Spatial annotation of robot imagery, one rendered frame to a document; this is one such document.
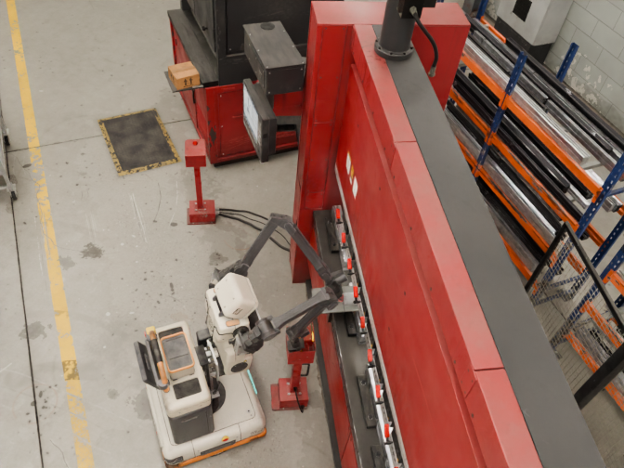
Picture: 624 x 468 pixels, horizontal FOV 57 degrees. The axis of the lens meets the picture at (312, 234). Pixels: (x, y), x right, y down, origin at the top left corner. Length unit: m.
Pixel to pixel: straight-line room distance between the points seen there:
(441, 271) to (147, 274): 3.23
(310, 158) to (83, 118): 3.25
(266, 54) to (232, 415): 2.25
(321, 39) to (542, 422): 2.22
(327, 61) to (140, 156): 2.94
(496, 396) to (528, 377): 0.13
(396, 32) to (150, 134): 3.65
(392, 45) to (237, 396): 2.37
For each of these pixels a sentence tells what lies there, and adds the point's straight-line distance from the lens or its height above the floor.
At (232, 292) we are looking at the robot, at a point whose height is 1.38.
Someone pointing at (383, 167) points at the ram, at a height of 2.06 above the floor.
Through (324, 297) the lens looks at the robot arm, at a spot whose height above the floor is 1.37.
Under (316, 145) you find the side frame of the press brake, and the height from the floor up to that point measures 1.47.
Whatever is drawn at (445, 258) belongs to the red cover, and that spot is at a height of 2.30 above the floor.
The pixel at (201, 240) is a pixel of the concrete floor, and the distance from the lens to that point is 5.04.
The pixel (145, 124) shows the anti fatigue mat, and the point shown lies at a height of 0.01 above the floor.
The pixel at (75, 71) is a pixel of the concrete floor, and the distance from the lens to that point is 7.13.
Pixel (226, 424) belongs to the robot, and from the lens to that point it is 3.86.
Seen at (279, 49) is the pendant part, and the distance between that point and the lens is 3.64.
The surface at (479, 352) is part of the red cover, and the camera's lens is 1.90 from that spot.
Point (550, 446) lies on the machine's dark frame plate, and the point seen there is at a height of 2.30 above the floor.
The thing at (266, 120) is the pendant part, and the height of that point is 1.59.
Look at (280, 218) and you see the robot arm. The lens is 3.11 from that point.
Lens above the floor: 3.84
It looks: 49 degrees down
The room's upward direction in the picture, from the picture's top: 7 degrees clockwise
